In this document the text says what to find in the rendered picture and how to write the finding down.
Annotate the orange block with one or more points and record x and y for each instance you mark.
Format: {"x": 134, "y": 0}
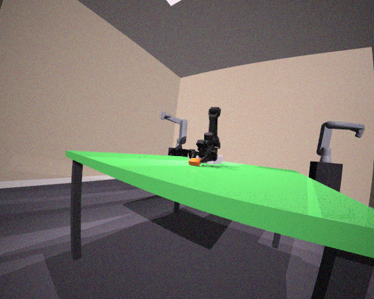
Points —
{"x": 194, "y": 162}

